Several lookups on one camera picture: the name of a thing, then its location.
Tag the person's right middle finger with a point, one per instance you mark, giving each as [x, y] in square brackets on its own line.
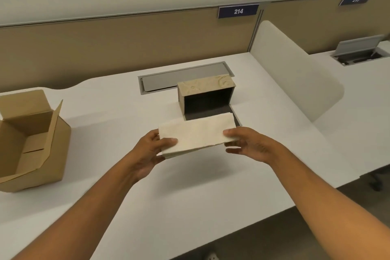
[234, 150]

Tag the person's left hand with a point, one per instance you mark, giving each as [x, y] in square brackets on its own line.
[143, 156]

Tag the white desk divider panel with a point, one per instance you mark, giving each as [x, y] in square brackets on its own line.
[292, 71]

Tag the stack of white paper tissues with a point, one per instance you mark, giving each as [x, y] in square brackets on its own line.
[195, 135]

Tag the person's right forearm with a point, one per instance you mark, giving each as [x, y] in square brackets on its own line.
[329, 208]

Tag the open brown cardboard box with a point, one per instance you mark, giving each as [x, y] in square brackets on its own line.
[39, 159]

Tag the person's right hand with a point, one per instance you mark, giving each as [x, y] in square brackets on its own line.
[259, 147]

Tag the wide beige partition panel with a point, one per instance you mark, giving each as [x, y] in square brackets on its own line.
[106, 49]

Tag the person's left thumb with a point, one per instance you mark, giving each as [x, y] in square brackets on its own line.
[169, 143]

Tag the person's left forearm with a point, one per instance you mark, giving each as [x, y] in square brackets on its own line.
[82, 214]

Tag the narrow beige partition panel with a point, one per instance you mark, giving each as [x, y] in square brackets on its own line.
[320, 22]

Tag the beige wooden tissue box cover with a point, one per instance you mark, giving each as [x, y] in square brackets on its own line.
[201, 84]

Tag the person's right thumb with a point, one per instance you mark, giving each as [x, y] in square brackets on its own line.
[233, 132]

